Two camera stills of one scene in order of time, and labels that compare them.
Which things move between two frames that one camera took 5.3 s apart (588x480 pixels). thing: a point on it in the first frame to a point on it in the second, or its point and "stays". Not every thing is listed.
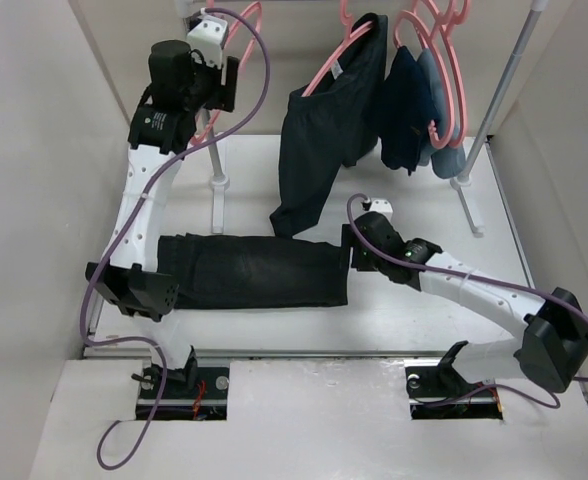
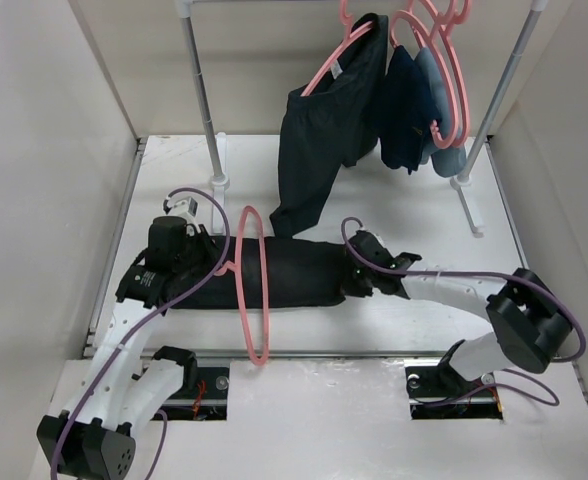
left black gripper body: [208, 91] to [198, 257]
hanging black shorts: [332, 122] stays
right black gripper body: [361, 260] to [358, 281]
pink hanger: [210, 4] to [237, 267]
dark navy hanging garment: [408, 112] stays
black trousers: [239, 272] stays
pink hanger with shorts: [347, 20] stays
